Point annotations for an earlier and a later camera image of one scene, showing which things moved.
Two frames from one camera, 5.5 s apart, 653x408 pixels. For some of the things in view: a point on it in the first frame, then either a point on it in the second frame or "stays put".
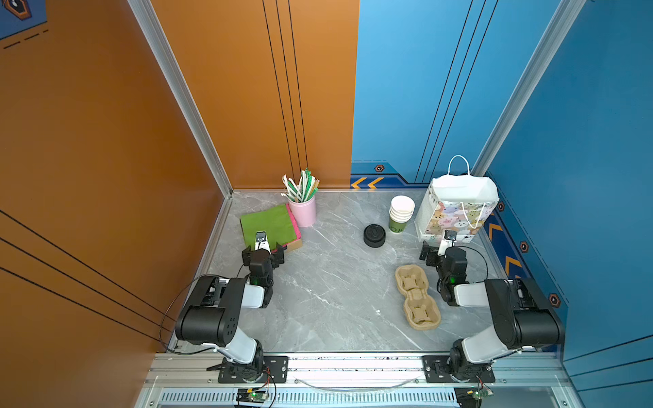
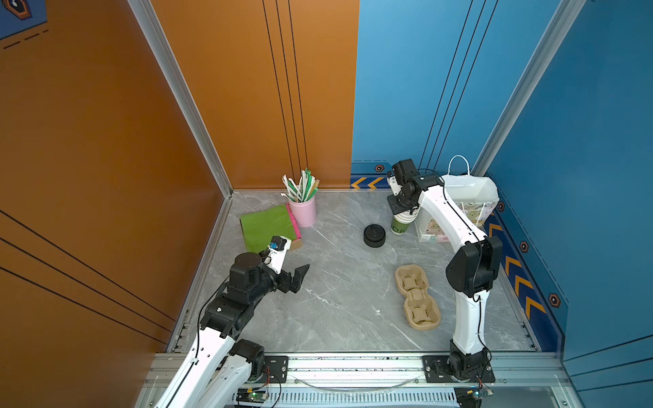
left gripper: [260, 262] → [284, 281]
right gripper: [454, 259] → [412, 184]
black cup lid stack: [374, 235] stays put
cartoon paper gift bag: [458, 201] stays put
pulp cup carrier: [421, 310] stays put
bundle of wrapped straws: [304, 190] stays put
